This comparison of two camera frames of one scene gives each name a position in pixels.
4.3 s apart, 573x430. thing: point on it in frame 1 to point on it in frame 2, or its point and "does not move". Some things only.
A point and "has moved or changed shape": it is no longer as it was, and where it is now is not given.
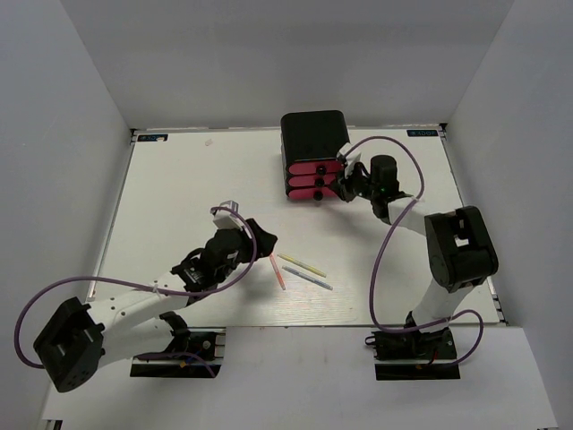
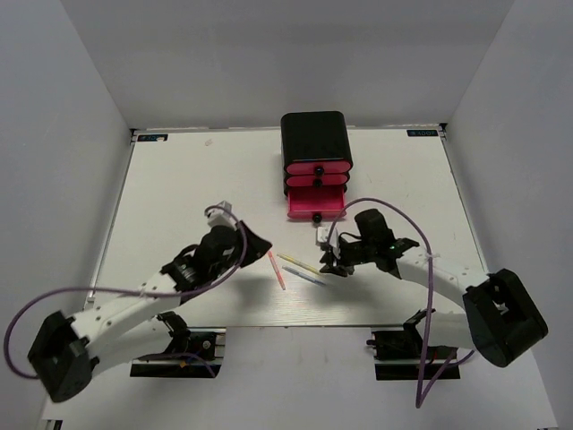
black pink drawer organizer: x=311 y=141 has moved or changed shape
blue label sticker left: x=152 y=137 does not move
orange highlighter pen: x=277 y=271 does not move
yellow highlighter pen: x=303 y=264 does not move
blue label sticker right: x=423 y=133 does not move
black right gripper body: x=356 y=184 to x=356 y=253
